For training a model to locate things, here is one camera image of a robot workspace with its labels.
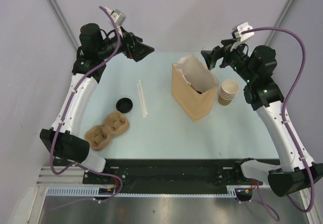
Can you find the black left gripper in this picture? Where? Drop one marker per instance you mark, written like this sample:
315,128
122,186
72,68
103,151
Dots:
137,51

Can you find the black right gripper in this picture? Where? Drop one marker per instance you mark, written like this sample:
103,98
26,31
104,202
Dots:
212,56

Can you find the brown paper bag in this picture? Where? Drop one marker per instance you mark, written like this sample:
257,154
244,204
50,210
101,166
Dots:
188,75

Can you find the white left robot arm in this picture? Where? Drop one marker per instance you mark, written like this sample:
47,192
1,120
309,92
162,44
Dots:
61,139

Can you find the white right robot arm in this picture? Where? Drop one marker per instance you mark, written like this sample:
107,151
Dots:
297,168

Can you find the stack of brown paper cups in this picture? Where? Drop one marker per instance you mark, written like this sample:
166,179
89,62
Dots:
228,91

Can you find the brown pulp cup carrier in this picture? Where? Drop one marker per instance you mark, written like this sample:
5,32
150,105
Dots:
100,136

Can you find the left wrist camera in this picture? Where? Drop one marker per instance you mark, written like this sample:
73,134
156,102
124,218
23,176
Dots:
117,16

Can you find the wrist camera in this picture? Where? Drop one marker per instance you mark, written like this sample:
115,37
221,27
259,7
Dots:
117,16
241,34

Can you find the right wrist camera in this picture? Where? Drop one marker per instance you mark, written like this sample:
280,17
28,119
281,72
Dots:
241,34

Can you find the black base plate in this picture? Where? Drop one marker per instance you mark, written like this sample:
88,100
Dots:
212,171

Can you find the aluminium frame rail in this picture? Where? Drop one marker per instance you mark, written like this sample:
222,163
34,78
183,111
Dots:
108,186

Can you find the white slotted cable duct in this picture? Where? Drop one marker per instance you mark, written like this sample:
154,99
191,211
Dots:
72,191

